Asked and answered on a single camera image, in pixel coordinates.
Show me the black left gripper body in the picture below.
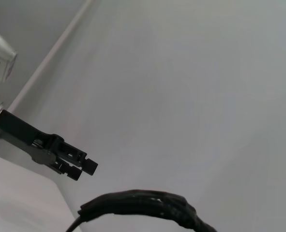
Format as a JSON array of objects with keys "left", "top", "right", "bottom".
[{"left": 0, "top": 109, "right": 61, "bottom": 168}]

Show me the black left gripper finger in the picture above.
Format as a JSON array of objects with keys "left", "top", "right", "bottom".
[
  {"left": 51, "top": 134, "right": 99, "bottom": 176},
  {"left": 48, "top": 161, "right": 83, "bottom": 181}
]

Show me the black round teapot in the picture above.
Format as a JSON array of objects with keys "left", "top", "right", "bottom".
[{"left": 67, "top": 189, "right": 218, "bottom": 232}]

